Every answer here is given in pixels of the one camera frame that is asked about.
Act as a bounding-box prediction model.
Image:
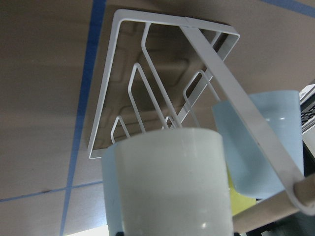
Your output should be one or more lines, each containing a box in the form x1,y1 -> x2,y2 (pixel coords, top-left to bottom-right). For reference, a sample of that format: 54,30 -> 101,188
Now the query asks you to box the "white plastic cup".
115,128 -> 233,236

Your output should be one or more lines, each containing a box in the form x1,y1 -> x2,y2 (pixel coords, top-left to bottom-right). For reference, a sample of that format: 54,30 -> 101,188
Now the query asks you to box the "light blue cup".
101,143 -> 125,236
212,90 -> 304,199

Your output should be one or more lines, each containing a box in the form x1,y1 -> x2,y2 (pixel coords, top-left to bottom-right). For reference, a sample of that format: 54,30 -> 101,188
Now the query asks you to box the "yellow plastic cup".
227,171 -> 256,216

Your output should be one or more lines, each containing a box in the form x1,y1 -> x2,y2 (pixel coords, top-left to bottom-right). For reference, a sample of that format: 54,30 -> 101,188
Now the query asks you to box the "black keyboard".
299,83 -> 315,134

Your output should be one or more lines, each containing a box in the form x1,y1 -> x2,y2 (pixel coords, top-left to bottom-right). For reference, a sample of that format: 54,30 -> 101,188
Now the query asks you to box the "white wire cup rack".
88,9 -> 315,215

